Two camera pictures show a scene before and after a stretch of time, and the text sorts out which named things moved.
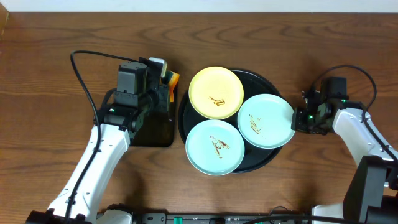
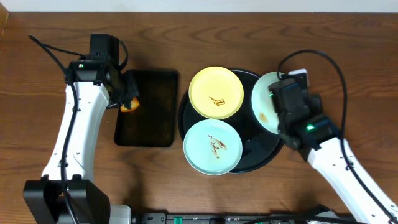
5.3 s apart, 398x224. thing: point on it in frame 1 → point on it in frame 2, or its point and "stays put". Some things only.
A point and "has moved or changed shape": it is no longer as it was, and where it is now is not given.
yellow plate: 216,93 stays put
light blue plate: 214,147 stays put
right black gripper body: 309,122 → 317,102
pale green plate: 265,121 has moved or changed shape
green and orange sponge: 169,77 has moved or changed shape
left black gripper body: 165,90 → 125,90
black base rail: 206,218 stays put
